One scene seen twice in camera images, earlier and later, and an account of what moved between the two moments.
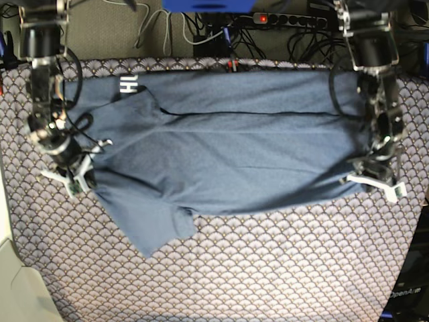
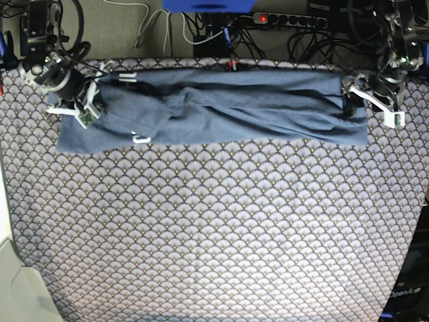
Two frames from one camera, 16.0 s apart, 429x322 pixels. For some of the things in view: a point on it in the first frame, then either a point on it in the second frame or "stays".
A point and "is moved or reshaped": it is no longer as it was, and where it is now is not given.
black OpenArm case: x=410 y=300 stays
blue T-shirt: x=184 y=143 is moved or reshaped
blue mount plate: x=208 y=6 stays
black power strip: x=263 y=17 stays
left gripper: x=66 y=151 to x=72 y=86
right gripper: x=373 y=166 to x=388 y=86
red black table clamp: x=232 y=65 stays
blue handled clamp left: x=10 y=60 stays
